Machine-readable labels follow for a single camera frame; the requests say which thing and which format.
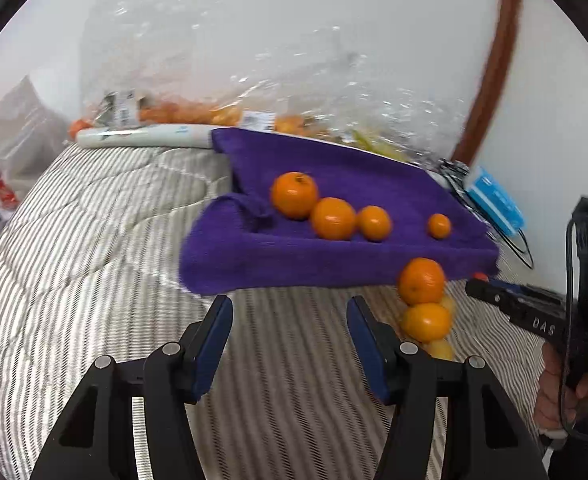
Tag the loose orange beside white roll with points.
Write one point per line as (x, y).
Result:
(77, 127)

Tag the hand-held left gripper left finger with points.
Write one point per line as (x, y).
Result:
(213, 350)

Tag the clear bag of yellow produce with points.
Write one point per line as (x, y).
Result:
(374, 110)

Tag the oval mandarin orange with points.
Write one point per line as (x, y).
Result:
(374, 223)

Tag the person's right hand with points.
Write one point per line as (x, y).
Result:
(549, 390)

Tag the large mandarin orange with stem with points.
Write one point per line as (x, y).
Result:
(295, 195)

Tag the red cherry tomato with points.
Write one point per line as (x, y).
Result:
(481, 276)

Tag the small mandarin orange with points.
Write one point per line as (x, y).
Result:
(439, 226)

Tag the yellow-green plum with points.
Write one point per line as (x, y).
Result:
(450, 306)
(441, 350)

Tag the blue tissue pack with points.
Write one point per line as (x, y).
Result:
(496, 200)

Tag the long white roll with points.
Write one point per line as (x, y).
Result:
(143, 135)

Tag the white plastic bag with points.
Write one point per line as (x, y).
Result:
(23, 125)

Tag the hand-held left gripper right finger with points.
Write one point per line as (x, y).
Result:
(369, 355)

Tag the striped quilted mattress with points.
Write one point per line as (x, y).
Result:
(98, 260)

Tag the clear bag of oranges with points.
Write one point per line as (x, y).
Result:
(208, 110)

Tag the brown wooden door frame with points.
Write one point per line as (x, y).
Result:
(504, 60)

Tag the clear bag of small mandarins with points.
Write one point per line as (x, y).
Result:
(123, 50)

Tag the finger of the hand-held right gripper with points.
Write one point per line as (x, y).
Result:
(489, 296)
(529, 294)

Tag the purple towel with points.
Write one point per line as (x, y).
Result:
(274, 260)

